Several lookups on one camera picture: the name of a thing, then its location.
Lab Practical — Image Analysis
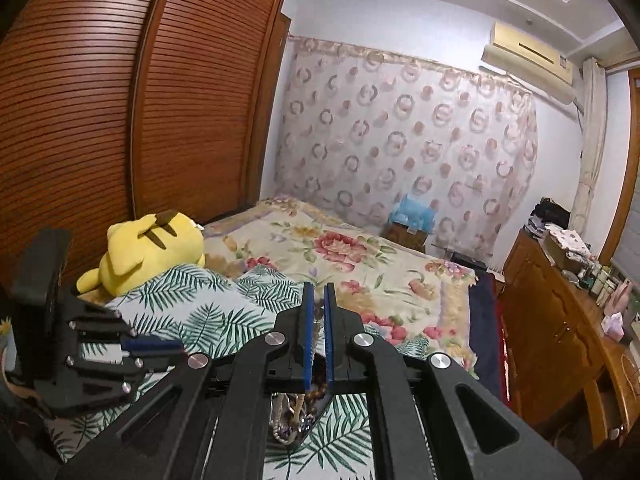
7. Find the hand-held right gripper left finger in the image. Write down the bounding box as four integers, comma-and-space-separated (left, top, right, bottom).
55, 281, 317, 480

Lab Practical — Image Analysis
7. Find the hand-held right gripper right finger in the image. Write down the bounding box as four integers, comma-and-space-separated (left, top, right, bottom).
323, 282, 583, 480

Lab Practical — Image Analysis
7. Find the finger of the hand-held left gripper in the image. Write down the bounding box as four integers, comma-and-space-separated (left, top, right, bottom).
69, 304, 186, 356
64, 352, 189, 404

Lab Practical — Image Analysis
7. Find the black square box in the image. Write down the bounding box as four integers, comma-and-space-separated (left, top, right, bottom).
267, 392, 326, 454

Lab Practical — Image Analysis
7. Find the green leaf print cloth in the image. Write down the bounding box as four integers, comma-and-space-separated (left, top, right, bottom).
45, 264, 437, 480

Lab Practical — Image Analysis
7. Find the floral blanket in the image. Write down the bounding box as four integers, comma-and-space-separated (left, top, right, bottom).
202, 196, 479, 377

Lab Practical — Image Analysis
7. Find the yellow plush toy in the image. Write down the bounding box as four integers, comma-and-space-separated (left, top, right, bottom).
76, 211, 207, 297

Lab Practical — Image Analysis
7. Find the brown box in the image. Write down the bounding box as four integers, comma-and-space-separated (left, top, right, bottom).
387, 221, 431, 254

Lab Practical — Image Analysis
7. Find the blue plastic bag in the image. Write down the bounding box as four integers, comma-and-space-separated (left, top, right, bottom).
389, 194, 437, 234

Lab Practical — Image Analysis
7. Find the dark blue blanket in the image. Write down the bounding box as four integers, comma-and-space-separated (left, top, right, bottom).
470, 270, 506, 402

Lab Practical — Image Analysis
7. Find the wooden slatted wardrobe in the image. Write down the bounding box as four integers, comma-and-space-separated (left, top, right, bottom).
0, 0, 292, 302

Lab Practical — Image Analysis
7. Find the red blanket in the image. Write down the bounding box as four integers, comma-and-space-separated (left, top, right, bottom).
491, 274, 512, 402

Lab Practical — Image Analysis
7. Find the circle print curtain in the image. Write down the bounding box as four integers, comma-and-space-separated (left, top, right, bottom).
274, 35, 540, 264

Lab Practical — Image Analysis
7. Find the wooden sideboard cabinet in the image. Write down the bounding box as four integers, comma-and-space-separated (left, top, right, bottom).
497, 227, 640, 454

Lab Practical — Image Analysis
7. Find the stack of folded clothes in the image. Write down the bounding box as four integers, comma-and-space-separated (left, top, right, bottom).
525, 199, 571, 237

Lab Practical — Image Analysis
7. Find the cardboard box with floral cloth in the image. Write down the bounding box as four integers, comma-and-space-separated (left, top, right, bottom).
542, 224, 594, 271

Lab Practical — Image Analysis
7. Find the row of cosmetic bottles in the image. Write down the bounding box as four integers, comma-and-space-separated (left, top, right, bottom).
577, 257, 624, 306

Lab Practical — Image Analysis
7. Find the pink tissue box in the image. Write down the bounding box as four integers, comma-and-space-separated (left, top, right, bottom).
601, 311, 626, 342

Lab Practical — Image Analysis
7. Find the pink vase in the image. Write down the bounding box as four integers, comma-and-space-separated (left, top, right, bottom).
604, 280, 634, 319

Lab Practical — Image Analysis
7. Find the grey window blind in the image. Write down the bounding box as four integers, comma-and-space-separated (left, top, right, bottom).
612, 75, 640, 288

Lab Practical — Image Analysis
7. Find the tied beige curtain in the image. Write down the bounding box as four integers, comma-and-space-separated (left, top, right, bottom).
572, 57, 609, 242

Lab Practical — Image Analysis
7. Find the cream air conditioner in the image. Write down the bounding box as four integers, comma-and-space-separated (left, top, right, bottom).
481, 21, 577, 104

